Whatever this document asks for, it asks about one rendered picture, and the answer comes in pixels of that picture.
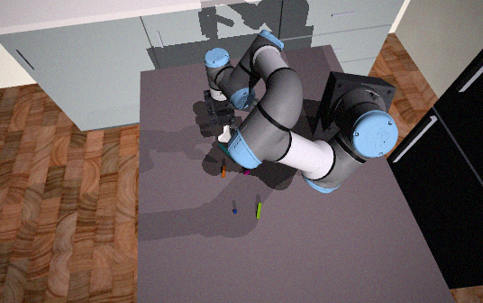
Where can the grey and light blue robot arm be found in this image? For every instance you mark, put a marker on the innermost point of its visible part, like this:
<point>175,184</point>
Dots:
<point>366,130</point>

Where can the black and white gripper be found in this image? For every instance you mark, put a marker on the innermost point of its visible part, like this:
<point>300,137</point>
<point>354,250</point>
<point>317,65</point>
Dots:
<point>219,115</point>

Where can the turquoise rod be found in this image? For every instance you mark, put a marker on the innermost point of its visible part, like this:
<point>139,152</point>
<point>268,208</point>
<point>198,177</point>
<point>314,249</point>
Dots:
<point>224,149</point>

